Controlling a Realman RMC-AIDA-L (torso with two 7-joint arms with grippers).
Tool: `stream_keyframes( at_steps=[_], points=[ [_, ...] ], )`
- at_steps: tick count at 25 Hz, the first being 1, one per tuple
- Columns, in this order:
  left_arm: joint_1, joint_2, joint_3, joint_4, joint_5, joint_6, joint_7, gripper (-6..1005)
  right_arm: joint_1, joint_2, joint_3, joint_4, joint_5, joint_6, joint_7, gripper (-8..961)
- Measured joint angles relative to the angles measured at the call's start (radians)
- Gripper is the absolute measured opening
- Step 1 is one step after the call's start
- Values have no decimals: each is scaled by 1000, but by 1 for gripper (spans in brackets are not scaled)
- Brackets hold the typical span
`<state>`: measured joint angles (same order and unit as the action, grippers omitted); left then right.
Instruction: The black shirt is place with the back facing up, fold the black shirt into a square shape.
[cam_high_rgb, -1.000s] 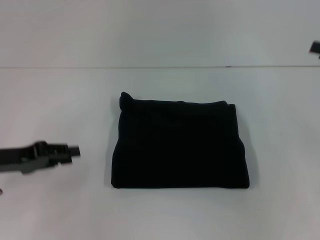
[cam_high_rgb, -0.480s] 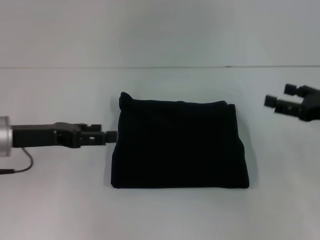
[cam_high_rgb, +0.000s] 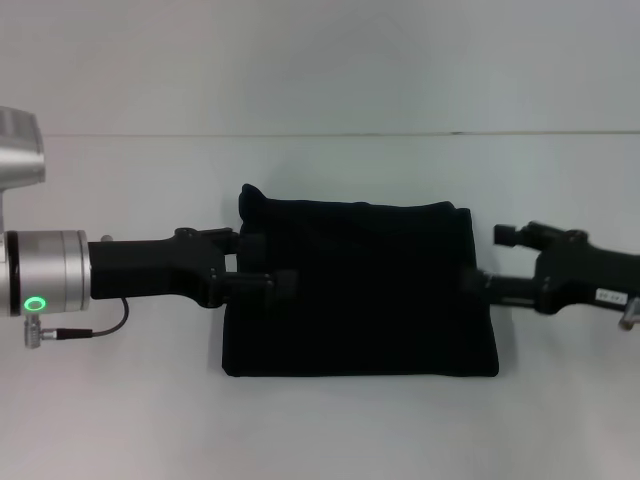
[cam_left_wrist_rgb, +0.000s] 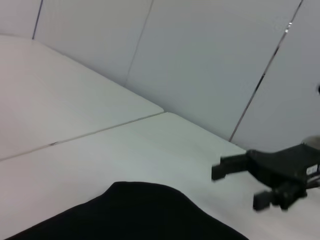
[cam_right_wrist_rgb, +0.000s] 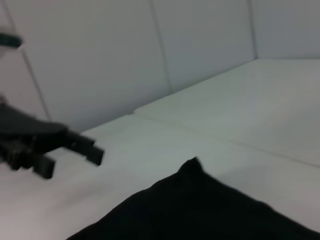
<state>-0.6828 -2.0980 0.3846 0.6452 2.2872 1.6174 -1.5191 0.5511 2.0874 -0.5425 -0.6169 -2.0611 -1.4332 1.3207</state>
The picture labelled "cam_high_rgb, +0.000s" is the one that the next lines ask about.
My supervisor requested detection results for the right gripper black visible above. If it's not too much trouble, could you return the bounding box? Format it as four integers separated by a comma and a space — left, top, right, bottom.
462, 220, 640, 316

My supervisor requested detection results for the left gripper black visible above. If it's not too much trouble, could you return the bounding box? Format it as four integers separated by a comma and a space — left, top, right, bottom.
87, 227, 300, 310

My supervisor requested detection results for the black t-shirt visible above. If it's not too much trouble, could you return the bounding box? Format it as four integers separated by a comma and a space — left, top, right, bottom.
221, 183, 501, 380

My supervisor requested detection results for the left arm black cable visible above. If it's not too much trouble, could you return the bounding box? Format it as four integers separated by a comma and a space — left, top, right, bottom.
22, 297, 131, 349

